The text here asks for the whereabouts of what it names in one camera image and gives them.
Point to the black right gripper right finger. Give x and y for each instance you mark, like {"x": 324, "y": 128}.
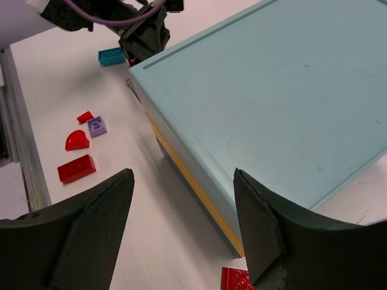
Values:
{"x": 289, "y": 247}

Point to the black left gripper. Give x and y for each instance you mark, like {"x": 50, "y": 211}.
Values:
{"x": 145, "y": 39}

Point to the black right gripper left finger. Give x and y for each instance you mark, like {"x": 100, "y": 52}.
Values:
{"x": 73, "y": 244}

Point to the cyan rectangular lego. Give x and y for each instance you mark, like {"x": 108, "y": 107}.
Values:
{"x": 112, "y": 56}

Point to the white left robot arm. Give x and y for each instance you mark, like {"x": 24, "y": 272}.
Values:
{"x": 71, "y": 20}

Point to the red transparent rectangular lego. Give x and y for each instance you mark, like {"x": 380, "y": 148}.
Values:
{"x": 76, "y": 169}

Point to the red sloped lego right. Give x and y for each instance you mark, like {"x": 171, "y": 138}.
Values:
{"x": 235, "y": 279}

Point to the small red wedge lego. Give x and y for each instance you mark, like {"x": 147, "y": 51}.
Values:
{"x": 83, "y": 118}

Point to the purple square lego lower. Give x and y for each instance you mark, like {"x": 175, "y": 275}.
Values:
{"x": 96, "y": 126}

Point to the red half-round lego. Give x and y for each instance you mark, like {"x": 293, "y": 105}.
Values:
{"x": 77, "y": 140}

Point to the stacked teal yellow drawer cabinet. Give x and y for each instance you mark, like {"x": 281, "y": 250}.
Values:
{"x": 292, "y": 92}

